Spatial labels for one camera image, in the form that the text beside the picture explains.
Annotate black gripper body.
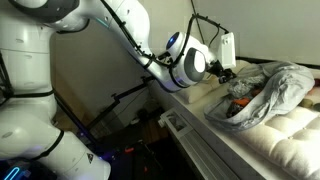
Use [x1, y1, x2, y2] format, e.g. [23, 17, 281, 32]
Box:
[207, 61, 232, 77]

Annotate clear plastic bag with clothes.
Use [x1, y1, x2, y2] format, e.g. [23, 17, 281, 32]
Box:
[204, 62, 315, 132]

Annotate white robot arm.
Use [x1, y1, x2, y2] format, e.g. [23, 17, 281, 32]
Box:
[0, 0, 236, 180]

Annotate grey fuzzy garment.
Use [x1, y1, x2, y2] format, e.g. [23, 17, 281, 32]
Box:
[227, 75, 266, 98]

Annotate orange garment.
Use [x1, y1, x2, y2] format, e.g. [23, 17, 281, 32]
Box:
[230, 97, 250, 110]

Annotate white quilted cushion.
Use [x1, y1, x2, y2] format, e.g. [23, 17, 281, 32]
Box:
[173, 61, 320, 180]

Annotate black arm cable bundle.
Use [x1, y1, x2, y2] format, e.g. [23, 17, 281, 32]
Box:
[0, 0, 231, 161]

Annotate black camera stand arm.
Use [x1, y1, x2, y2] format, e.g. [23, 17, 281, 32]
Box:
[86, 76, 154, 130]

